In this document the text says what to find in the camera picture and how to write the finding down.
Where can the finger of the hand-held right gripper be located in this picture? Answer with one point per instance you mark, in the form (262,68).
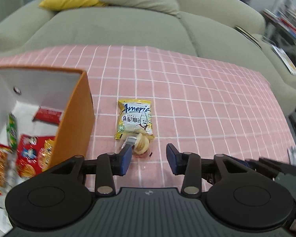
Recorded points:
(266,164)

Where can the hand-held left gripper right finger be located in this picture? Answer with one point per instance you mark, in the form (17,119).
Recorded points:
(172,159)

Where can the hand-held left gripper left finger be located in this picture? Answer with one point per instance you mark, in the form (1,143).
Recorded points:
(126,160)

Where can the yellow snack packet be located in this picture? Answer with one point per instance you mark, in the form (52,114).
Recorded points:
(134,123)

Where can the orange cardboard box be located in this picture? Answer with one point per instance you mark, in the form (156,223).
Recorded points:
(76,118)

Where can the long red snack packet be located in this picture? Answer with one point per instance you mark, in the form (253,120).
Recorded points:
(48,114)

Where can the red chips packet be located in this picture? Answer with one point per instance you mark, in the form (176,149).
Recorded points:
(32,158)

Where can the green sausage packet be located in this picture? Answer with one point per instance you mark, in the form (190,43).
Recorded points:
(12,132)

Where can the pink checked tablecloth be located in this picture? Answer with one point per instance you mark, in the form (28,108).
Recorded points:
(199,98)

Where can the white cover magazine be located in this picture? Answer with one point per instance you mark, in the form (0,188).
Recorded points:
(285,59)

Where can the dark cover book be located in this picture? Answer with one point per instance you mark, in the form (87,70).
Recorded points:
(248,34)

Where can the pale green sofa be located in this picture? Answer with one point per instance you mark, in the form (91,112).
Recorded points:
(113,27)

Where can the cluttered bookshelf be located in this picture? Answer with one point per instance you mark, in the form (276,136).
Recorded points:
(286,17)

